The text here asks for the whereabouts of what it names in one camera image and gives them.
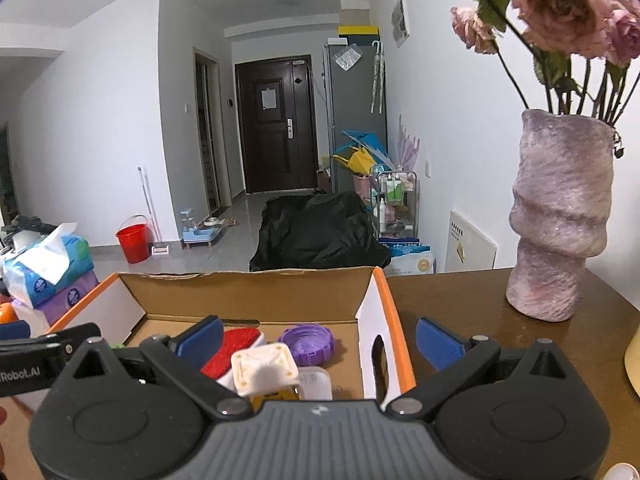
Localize yellow blue bags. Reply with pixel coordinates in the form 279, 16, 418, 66
332, 130, 394, 177

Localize black covered chair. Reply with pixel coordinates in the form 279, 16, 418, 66
248, 192, 392, 272

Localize white tape roll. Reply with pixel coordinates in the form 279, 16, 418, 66
602, 463, 640, 480

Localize white yellow cube charger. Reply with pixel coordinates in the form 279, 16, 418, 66
231, 342, 302, 412

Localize dark brown door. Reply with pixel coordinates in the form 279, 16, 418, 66
235, 54, 318, 194

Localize red bucket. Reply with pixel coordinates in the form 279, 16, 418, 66
116, 214, 151, 264

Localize dried pink rose bouquet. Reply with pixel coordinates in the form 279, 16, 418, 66
450, 0, 639, 126

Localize white purple tissue pack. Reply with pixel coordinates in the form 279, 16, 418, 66
12, 270, 99, 337

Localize purple bottle cap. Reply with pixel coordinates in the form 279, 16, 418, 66
278, 324, 335, 367

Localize orange fruit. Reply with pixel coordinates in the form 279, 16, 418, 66
0, 302, 18, 325

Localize red cardboard box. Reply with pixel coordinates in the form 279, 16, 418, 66
52, 266, 416, 405

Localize red white lint brush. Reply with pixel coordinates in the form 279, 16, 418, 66
201, 327, 266, 391

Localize white cotton swab box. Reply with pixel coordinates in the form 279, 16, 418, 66
298, 366, 333, 401

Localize metal storage rack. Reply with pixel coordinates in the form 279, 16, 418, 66
369, 165, 419, 238

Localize blue tissue pack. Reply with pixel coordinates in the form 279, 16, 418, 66
1, 222, 94, 308

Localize grey refrigerator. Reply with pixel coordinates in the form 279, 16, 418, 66
323, 44, 388, 193

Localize yellow thermos jug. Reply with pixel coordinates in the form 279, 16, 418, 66
624, 326, 640, 396

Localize purple textured vase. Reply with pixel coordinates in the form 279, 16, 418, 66
506, 110, 615, 323

